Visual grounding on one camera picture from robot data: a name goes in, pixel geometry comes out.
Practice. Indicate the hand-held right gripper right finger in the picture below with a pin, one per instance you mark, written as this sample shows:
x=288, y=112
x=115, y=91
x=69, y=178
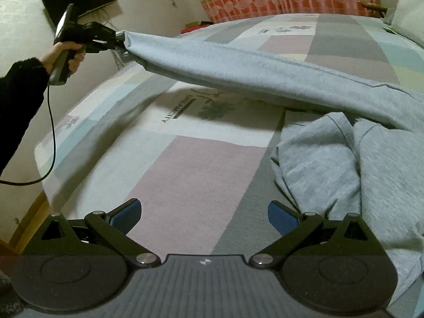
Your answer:
x=281, y=218

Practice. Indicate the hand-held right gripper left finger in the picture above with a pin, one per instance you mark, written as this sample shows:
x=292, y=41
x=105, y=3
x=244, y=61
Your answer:
x=126, y=216

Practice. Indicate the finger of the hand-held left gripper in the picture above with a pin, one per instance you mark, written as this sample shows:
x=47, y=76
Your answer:
x=121, y=53
x=120, y=35

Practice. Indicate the grey sweatpants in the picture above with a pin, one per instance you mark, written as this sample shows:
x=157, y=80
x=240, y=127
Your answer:
x=265, y=69

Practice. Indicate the person's left hand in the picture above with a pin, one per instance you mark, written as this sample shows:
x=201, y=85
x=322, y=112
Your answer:
x=53, y=56

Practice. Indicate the patchwork floral bed sheet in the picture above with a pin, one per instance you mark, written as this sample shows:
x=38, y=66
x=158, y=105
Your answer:
x=185, y=179

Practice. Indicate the patchwork floral pillow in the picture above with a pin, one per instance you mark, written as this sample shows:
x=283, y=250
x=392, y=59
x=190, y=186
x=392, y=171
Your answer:
x=409, y=16

